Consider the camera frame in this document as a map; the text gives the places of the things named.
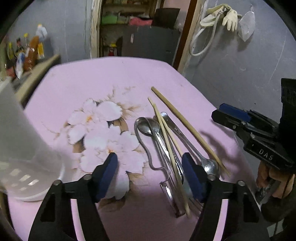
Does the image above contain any steel spoon bowl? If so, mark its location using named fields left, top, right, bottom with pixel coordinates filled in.
left=159, top=111, right=220, bottom=179
left=135, top=117, right=177, bottom=187

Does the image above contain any long wooden chopstick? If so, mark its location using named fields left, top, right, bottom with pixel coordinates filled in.
left=151, top=86, right=230, bottom=177

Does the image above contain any thin wooden chopstick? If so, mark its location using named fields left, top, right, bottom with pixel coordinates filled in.
left=148, top=97, right=184, bottom=156

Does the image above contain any right hand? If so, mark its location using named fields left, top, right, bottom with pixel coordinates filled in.
left=256, top=161, right=295, bottom=198

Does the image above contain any steel fork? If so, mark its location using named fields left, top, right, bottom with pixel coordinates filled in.
left=152, top=116, right=203, bottom=217

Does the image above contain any white plastic utensil holder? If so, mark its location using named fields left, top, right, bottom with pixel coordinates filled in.
left=1, top=80, right=65, bottom=202

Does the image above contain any clear plastic bag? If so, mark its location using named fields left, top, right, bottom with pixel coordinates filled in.
left=238, top=6, right=255, bottom=42

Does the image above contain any white rubber glove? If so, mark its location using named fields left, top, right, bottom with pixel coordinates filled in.
left=200, top=4, right=238, bottom=32

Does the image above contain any dark cabinet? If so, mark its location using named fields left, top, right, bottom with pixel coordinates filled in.
left=121, top=26, right=180, bottom=65

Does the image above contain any pink floral tablecloth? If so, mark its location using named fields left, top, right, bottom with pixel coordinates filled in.
left=7, top=56, right=258, bottom=241

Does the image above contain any wooden counter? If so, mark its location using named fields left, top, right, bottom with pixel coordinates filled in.
left=15, top=54, right=61, bottom=108

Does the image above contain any condiment bottles group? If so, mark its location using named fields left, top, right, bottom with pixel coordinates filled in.
left=4, top=24, right=48, bottom=79

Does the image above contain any white hose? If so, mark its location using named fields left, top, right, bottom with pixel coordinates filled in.
left=189, top=9, right=226, bottom=57

